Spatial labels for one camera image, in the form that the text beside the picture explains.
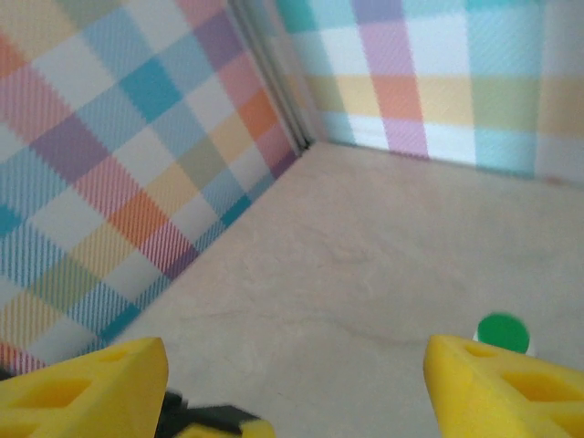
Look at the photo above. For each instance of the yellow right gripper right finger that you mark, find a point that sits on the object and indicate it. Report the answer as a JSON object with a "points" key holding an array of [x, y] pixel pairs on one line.
{"points": [[502, 401]]}

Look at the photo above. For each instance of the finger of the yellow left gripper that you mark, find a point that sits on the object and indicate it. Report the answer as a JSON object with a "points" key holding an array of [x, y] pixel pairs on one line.
{"points": [[205, 420]]}

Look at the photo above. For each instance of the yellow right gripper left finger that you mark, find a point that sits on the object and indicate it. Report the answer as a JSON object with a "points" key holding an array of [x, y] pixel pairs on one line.
{"points": [[91, 401]]}

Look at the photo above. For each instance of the white pill bottle green cap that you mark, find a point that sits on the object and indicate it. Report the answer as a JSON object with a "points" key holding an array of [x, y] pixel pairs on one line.
{"points": [[502, 330]]}

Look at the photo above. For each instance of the aluminium frame post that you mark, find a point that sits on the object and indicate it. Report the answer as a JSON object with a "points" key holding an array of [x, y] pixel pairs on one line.
{"points": [[274, 77]]}

